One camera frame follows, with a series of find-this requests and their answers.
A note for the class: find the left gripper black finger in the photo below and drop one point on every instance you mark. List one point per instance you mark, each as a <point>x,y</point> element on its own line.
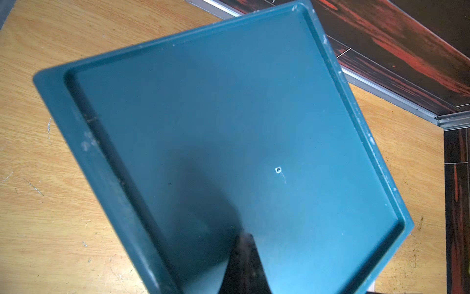
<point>244,273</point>

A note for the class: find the teal drawer cabinet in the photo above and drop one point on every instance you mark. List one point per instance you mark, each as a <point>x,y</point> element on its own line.
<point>243,126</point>

